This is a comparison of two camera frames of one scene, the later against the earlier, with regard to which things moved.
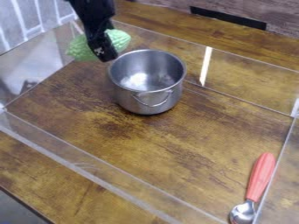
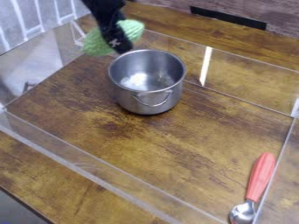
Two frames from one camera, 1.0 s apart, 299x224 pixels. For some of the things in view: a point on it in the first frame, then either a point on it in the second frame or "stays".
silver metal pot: (147, 79) stays
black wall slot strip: (224, 17) stays
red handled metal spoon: (241, 213) stays
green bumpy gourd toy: (79, 48) to (96, 44)
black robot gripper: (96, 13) to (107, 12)
